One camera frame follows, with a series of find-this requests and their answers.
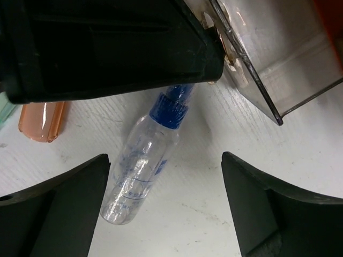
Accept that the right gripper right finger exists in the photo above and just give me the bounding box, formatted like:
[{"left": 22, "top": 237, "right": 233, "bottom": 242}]
[{"left": 221, "top": 152, "right": 342, "bottom": 256}]

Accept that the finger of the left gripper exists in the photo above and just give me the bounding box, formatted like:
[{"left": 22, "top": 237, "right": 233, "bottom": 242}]
[{"left": 1, "top": 1, "right": 223, "bottom": 104}]

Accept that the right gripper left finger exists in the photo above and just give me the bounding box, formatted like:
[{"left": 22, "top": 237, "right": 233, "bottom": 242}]
[{"left": 1, "top": 154, "right": 110, "bottom": 256}]

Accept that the clear bottle blue cap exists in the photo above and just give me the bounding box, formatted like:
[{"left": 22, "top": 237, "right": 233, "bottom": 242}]
[{"left": 100, "top": 84, "right": 195, "bottom": 225}]

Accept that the green translucent case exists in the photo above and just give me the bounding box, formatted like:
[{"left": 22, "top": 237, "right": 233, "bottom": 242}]
[{"left": 0, "top": 92, "right": 17, "bottom": 127}]

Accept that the orange translucent case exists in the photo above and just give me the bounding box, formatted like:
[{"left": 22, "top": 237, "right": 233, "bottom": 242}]
[{"left": 18, "top": 101, "right": 69, "bottom": 143}]

